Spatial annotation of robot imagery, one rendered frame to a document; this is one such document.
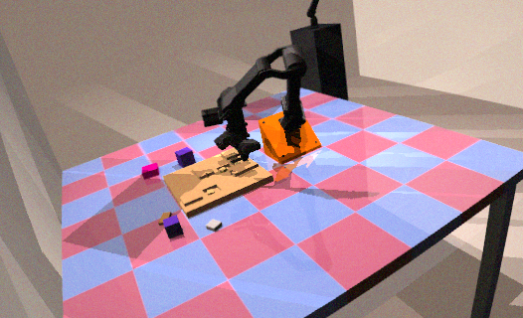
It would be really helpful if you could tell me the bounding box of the small pink flat block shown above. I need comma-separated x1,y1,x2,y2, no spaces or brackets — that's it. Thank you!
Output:
141,163,159,180

